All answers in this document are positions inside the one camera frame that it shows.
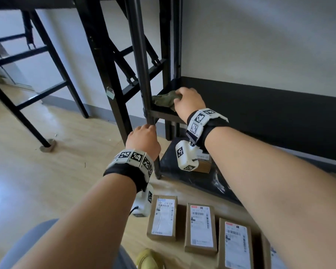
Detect person's right hand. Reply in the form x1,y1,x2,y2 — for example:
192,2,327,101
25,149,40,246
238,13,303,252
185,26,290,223
173,87,206,124

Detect person's left hand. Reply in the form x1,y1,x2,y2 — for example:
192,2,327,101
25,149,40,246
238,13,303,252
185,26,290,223
125,124,162,161

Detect green and pink cleaning cloth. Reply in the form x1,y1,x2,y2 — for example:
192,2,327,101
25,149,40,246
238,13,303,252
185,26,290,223
152,90,183,112

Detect group of brown cardboard boxes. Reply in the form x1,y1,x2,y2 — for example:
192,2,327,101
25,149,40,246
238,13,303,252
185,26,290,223
195,152,212,174

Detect dark metal shelf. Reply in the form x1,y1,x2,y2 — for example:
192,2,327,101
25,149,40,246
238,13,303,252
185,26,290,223
124,0,336,206

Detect brown cardboard box white label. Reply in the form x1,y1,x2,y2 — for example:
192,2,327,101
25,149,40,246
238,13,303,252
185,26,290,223
184,203,218,256
217,217,255,269
259,232,289,269
146,195,178,242

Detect person's right forearm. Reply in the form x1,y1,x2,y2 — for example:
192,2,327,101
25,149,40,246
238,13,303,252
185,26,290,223
204,126,336,269

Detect person's left forearm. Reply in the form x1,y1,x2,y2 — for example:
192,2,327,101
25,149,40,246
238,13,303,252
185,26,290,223
14,173,138,269

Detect person's yellow-green shoe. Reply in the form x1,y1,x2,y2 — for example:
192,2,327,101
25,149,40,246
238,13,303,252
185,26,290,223
136,248,166,269

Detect person's blue jeans leg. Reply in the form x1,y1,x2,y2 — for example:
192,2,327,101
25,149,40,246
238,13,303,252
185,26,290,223
0,218,138,269

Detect black marker wristband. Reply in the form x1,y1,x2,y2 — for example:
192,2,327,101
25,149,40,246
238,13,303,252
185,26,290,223
186,108,230,153
103,149,155,193

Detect white marker cube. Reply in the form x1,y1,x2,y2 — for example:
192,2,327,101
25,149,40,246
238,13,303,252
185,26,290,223
175,140,201,171

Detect black low table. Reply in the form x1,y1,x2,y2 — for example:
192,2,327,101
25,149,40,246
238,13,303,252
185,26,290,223
0,0,168,150

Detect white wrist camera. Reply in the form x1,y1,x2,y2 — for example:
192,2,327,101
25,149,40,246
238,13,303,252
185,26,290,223
130,183,155,218

